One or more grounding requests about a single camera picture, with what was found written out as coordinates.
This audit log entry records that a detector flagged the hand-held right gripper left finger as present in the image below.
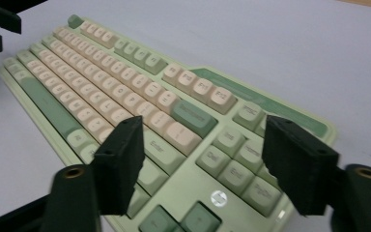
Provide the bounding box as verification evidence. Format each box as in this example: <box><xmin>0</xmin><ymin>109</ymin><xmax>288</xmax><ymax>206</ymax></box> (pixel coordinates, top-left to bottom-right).
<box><xmin>93</xmin><ymin>115</ymin><xmax>146</xmax><ymax>217</ymax></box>

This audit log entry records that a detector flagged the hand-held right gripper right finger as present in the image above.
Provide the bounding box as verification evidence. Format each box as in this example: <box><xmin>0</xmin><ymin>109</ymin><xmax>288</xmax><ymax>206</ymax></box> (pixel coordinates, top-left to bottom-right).
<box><xmin>261</xmin><ymin>114</ymin><xmax>340</xmax><ymax>217</ymax></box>

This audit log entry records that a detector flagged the green and pink keyboard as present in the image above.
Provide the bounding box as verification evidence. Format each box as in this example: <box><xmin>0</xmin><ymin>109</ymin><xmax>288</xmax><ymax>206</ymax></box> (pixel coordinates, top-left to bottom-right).
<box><xmin>0</xmin><ymin>14</ymin><xmax>338</xmax><ymax>232</ymax></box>

